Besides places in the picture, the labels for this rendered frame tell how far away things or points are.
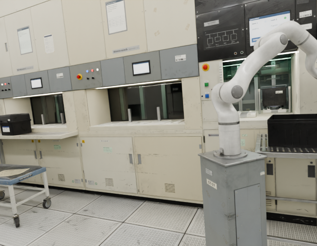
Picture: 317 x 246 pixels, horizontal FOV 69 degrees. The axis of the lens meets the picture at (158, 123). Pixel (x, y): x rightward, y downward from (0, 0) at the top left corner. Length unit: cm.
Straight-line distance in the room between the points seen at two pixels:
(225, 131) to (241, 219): 49
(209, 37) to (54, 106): 253
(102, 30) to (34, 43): 103
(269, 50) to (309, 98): 70
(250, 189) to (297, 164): 83
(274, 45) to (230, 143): 58
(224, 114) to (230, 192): 42
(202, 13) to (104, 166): 187
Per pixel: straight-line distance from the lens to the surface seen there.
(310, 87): 204
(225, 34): 213
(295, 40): 167
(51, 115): 388
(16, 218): 275
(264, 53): 147
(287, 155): 150
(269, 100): 259
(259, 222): 154
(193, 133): 219
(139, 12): 246
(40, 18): 331
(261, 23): 212
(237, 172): 132
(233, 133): 136
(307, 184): 224
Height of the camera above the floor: 114
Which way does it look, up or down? 7 degrees down
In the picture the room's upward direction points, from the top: 5 degrees counter-clockwise
